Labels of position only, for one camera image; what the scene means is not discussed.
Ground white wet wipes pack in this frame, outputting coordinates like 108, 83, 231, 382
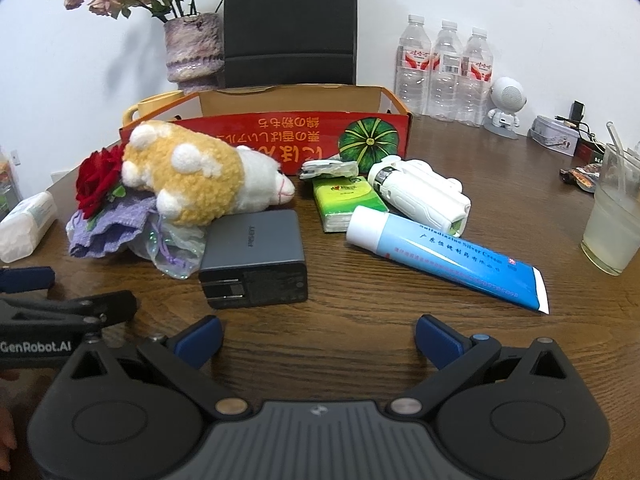
0, 191, 58, 263

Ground purple knitted cloth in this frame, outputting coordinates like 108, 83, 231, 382
65, 191, 155, 259

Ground iridescent plastic bag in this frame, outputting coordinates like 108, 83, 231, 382
128, 214, 206, 280

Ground blue cream tube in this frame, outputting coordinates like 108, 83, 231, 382
346, 206, 550, 314

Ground grey power adapter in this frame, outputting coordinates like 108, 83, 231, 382
198, 209, 308, 309

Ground red rose flower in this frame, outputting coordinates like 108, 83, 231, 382
76, 144, 124, 220

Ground yellow white plush toy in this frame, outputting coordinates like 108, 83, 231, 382
122, 120, 295, 226

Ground white handheld fan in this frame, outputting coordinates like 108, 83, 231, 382
367, 155, 472, 237

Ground green tissue pack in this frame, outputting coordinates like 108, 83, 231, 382
312, 177, 388, 233

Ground person left hand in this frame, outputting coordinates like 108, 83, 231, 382
0, 370, 20, 472

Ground plastic cup with drink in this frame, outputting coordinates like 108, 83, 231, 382
580, 120, 640, 276

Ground yellow mug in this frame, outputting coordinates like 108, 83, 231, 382
122, 90, 184, 126

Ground small white wrapped packet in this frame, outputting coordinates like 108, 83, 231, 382
298, 158, 359, 180

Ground dark snack packet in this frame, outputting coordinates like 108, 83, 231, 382
560, 162, 602, 194

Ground red cardboard box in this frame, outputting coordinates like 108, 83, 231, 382
143, 84, 411, 174

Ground middle water bottle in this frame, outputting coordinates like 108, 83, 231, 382
426, 21, 462, 122

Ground water bottle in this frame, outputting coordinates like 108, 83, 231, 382
394, 14, 432, 115
426, 21, 462, 122
456, 28, 494, 127

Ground white robot figurine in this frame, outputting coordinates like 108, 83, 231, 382
482, 77, 527, 139

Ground purple ceramic vase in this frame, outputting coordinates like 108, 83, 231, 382
164, 13, 224, 94

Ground right water bottle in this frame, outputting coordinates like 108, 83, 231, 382
456, 28, 494, 127

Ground left water bottle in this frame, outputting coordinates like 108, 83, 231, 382
394, 14, 432, 115

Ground black paper bag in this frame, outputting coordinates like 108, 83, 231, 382
224, 0, 357, 88

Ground black charger on cable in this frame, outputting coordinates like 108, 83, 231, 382
555, 101, 597, 143

